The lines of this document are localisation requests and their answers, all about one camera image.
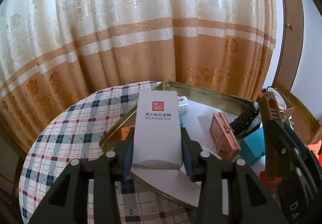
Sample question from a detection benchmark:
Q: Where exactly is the orange flowered cube box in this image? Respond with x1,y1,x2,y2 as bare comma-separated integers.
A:
121,126,135,140

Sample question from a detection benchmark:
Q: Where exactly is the white paper box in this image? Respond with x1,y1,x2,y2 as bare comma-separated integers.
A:
132,90,182,170

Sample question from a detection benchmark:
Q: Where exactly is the copper pink rectangular box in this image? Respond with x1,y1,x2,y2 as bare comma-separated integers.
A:
210,112,241,161

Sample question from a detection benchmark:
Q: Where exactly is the white plastic bottle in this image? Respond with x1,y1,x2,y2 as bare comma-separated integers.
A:
177,96,188,116

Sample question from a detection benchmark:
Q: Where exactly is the teal long toy brick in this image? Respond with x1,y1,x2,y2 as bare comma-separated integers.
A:
239,128,265,166

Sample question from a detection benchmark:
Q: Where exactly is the grey black hair brush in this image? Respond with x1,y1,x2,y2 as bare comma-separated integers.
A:
229,108,261,138

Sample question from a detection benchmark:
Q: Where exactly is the red toy brick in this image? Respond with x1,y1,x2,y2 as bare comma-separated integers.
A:
260,170,282,194

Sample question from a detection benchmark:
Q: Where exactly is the brown wooden comb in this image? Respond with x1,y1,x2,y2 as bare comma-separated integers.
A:
258,91,283,181

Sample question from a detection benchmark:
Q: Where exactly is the white paper tray liner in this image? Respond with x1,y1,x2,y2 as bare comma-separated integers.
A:
129,99,263,208

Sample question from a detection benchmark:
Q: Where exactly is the orange red cloth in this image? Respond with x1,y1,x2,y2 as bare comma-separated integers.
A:
307,139,321,156

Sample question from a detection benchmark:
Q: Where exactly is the plaid tablecloth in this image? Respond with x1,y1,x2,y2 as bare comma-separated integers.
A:
19,81,196,223

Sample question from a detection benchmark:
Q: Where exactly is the cardboard box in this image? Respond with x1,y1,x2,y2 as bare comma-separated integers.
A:
282,103,295,126

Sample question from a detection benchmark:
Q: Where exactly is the round cookie tin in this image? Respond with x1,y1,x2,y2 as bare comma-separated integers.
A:
266,86,287,111

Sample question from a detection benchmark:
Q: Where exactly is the cream and orange curtain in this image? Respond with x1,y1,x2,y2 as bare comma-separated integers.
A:
1,0,276,152

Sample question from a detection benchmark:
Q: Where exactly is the brown wooden door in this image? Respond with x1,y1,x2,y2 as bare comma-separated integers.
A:
273,0,304,96

